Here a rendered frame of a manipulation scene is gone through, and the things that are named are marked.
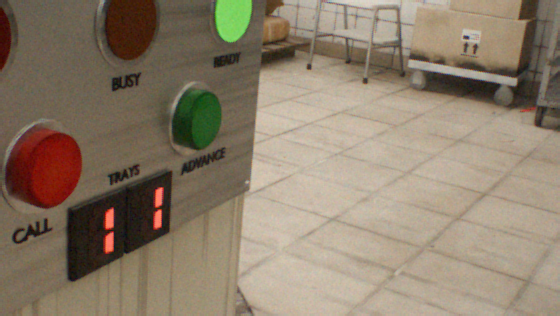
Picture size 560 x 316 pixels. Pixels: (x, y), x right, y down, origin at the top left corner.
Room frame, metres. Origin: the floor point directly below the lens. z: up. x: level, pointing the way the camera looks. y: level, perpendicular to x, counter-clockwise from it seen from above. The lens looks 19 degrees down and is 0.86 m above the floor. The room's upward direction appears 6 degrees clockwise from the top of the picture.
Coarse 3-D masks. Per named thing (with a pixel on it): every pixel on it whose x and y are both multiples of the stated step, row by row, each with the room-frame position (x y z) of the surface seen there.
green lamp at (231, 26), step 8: (224, 0) 0.36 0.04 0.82; (232, 0) 0.37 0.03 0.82; (240, 0) 0.38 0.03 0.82; (248, 0) 0.39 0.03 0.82; (224, 8) 0.36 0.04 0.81; (232, 8) 0.37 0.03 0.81; (240, 8) 0.38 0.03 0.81; (248, 8) 0.39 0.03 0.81; (224, 16) 0.37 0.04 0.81; (232, 16) 0.37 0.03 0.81; (240, 16) 0.38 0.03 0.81; (248, 16) 0.39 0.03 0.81; (224, 24) 0.37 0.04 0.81; (232, 24) 0.37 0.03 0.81; (240, 24) 0.38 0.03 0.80; (224, 32) 0.37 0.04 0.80; (232, 32) 0.37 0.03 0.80; (240, 32) 0.38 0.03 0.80; (232, 40) 0.37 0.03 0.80
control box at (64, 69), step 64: (0, 0) 0.24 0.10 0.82; (64, 0) 0.27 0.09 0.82; (192, 0) 0.35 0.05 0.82; (256, 0) 0.40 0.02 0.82; (64, 64) 0.27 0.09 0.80; (128, 64) 0.30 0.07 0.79; (192, 64) 0.35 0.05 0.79; (256, 64) 0.40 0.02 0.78; (0, 128) 0.24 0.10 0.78; (64, 128) 0.27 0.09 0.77; (128, 128) 0.31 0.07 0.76; (0, 192) 0.24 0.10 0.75; (128, 192) 0.31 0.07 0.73; (192, 192) 0.35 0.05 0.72; (0, 256) 0.24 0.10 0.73; (64, 256) 0.27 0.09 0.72
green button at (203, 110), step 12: (192, 96) 0.34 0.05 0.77; (204, 96) 0.34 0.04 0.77; (180, 108) 0.34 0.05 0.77; (192, 108) 0.34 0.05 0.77; (204, 108) 0.34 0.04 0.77; (216, 108) 0.35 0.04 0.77; (180, 120) 0.33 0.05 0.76; (192, 120) 0.33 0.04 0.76; (204, 120) 0.34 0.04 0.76; (216, 120) 0.35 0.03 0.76; (180, 132) 0.33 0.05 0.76; (192, 132) 0.33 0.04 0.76; (204, 132) 0.34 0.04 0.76; (216, 132) 0.35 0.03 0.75; (192, 144) 0.34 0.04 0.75; (204, 144) 0.34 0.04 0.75
